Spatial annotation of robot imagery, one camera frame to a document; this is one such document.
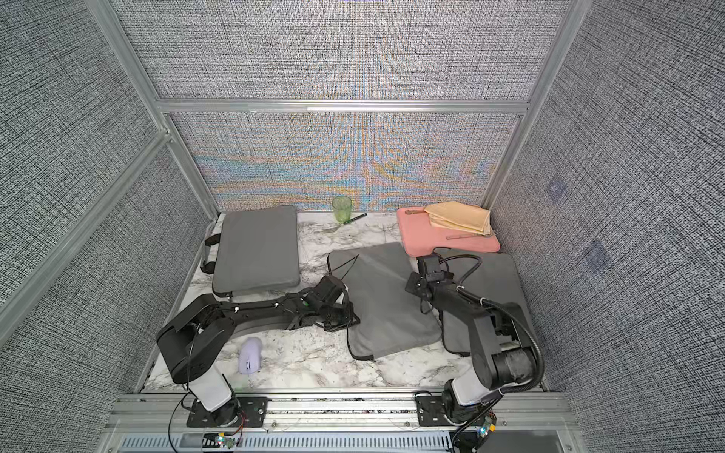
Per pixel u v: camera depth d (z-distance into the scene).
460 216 1.15
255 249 1.08
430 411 0.73
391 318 0.88
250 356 0.81
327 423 0.73
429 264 0.74
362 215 1.20
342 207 1.17
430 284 0.70
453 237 1.11
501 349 0.45
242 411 0.73
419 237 1.13
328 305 0.73
